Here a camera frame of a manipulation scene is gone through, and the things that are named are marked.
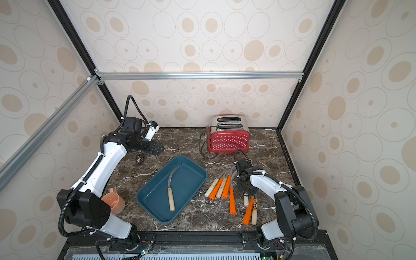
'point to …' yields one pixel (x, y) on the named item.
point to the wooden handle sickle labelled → (254, 216)
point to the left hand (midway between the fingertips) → (160, 143)
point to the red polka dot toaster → (228, 134)
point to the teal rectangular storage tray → (186, 181)
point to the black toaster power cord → (200, 140)
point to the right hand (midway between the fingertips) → (249, 189)
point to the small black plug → (142, 160)
